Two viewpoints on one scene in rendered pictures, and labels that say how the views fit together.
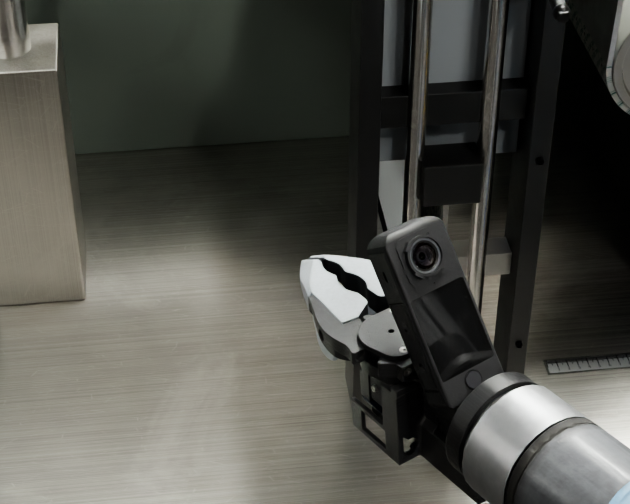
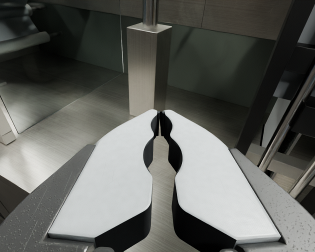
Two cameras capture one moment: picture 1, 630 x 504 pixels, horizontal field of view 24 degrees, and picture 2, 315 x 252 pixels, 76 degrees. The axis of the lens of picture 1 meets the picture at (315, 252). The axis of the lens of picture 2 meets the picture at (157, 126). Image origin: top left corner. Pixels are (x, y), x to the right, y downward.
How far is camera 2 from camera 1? 0.90 m
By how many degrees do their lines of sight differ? 25
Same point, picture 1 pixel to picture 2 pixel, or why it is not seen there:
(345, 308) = (98, 197)
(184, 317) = not seen: hidden behind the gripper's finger
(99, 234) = (171, 108)
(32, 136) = (145, 58)
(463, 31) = not seen: outside the picture
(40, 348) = not seen: hidden behind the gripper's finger
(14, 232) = (136, 92)
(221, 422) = (160, 182)
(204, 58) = (224, 70)
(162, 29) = (215, 56)
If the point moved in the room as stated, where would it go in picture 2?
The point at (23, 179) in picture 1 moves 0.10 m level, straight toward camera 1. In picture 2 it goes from (141, 74) to (124, 89)
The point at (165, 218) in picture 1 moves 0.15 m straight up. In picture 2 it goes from (191, 111) to (199, 70)
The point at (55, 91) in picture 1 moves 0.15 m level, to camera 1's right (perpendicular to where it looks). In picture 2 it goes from (155, 42) to (212, 56)
